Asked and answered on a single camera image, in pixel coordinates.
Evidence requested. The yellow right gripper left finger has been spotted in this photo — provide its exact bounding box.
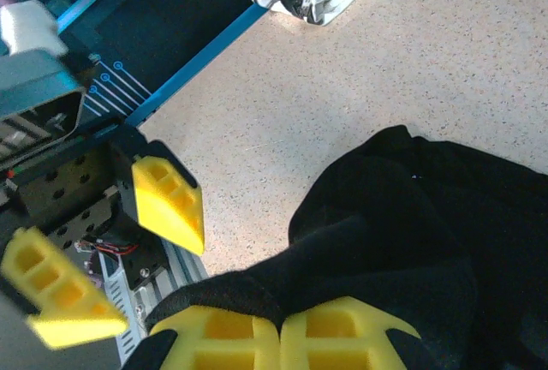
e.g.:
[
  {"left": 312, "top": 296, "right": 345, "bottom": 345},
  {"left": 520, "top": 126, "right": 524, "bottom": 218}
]
[{"left": 123, "top": 304, "right": 282, "bottom": 370}]

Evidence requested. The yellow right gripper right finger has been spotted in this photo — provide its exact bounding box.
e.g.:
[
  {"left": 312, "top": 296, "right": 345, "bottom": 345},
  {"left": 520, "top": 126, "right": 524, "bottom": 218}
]
[{"left": 280, "top": 295, "right": 446, "bottom": 370}]

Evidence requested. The black t-shirt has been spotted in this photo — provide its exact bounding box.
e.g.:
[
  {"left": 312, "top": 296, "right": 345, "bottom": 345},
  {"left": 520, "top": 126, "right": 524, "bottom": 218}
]
[{"left": 145, "top": 123, "right": 548, "bottom": 370}]

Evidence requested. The slotted metal cable tray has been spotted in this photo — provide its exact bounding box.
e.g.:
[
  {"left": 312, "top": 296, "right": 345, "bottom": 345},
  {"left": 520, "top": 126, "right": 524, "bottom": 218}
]
[{"left": 98, "top": 258, "right": 146, "bottom": 365}]

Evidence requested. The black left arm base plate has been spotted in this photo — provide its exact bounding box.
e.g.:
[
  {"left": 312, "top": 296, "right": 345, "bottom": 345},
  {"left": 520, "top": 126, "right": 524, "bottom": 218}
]
[{"left": 122, "top": 236, "right": 172, "bottom": 292}]

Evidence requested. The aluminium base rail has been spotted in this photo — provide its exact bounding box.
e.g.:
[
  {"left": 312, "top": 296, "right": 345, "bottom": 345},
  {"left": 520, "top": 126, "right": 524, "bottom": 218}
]
[{"left": 140, "top": 239, "right": 211, "bottom": 315}]

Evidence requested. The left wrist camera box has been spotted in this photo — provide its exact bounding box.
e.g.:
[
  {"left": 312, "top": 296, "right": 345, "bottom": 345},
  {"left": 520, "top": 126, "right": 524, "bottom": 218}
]
[{"left": 0, "top": 0, "right": 86, "bottom": 131}]

